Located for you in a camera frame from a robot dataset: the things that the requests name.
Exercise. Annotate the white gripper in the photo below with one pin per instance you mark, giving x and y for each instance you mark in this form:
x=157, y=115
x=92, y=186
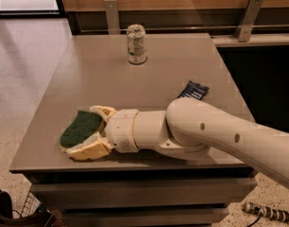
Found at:
x=122, y=130

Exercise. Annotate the dark blue snack packet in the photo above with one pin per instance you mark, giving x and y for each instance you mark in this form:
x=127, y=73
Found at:
x=194, y=90

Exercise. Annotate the left metal wall bracket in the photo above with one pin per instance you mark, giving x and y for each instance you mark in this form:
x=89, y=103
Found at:
x=112, y=16

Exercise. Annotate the green and yellow sponge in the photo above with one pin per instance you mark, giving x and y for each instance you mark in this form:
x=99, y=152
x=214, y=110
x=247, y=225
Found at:
x=83, y=126

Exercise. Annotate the grey side counter shelf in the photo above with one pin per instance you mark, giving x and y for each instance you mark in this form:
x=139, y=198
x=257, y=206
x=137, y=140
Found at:
x=280, y=39

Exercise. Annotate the grey drawer cabinet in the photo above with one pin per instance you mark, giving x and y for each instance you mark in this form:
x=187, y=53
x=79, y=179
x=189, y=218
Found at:
x=143, y=189

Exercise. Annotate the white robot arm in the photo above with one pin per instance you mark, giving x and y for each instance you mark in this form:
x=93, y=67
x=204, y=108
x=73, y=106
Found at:
x=186, y=130

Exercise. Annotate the silver soda can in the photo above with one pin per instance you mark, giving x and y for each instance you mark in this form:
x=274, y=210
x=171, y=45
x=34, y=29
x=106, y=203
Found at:
x=136, y=47

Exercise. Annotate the black white power strip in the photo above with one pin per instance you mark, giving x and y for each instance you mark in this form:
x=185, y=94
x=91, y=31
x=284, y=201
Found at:
x=266, y=212

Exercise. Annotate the right metal wall bracket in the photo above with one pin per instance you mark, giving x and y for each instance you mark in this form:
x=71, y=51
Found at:
x=244, y=30

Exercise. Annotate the wire basket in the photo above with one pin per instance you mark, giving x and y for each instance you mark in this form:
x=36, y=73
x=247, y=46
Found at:
x=31, y=205

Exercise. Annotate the metal wall bracket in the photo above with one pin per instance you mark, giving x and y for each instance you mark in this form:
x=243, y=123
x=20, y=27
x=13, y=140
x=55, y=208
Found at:
x=112, y=16
x=244, y=30

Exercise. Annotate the dark brown bag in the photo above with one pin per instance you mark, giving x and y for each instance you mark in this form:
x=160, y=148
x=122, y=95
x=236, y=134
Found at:
x=37, y=219

